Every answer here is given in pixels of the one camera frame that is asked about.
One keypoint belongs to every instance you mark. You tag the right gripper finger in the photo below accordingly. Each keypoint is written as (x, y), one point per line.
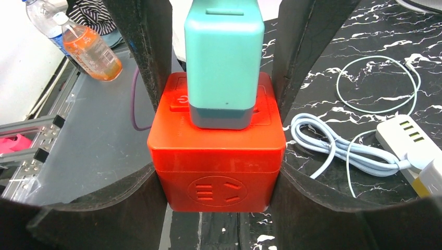
(317, 44)

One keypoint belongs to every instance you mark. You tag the teal plug adapter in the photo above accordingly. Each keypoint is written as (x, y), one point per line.
(223, 41)

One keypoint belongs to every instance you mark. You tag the white usb charging hub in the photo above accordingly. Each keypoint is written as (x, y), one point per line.
(403, 137)

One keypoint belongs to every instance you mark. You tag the red cube socket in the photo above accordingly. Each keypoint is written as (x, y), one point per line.
(207, 170)

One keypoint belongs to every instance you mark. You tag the yellow cube socket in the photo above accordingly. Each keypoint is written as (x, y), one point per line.
(420, 189)

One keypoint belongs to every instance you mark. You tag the white cube charger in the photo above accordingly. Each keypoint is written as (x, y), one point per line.
(431, 177)

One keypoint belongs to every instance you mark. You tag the orange drink bottle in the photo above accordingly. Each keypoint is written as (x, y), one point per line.
(88, 49)

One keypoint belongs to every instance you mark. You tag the clear water bottle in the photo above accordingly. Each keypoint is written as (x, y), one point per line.
(41, 14)

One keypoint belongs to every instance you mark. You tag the aluminium frame rail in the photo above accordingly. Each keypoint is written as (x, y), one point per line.
(25, 147)

